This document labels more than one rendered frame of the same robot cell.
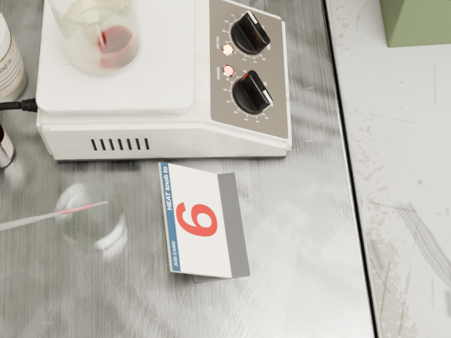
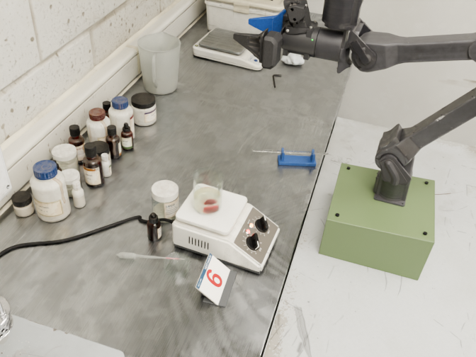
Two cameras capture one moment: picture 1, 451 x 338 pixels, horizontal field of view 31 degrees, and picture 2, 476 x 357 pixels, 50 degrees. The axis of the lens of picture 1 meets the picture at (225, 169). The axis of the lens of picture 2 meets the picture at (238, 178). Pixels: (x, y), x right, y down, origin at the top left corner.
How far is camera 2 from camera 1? 48 cm
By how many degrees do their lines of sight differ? 29
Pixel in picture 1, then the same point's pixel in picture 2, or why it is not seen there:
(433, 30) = (336, 250)
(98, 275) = (169, 286)
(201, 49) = (241, 220)
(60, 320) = (148, 295)
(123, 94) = (205, 222)
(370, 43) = (312, 249)
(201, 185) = (222, 269)
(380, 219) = (285, 308)
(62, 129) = (180, 227)
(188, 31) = (238, 211)
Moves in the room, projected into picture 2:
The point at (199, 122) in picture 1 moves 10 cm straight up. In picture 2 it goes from (229, 241) to (231, 205)
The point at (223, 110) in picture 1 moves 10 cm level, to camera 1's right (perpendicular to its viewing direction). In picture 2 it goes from (239, 242) to (287, 258)
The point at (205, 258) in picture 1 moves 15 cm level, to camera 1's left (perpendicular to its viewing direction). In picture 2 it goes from (210, 292) to (141, 266)
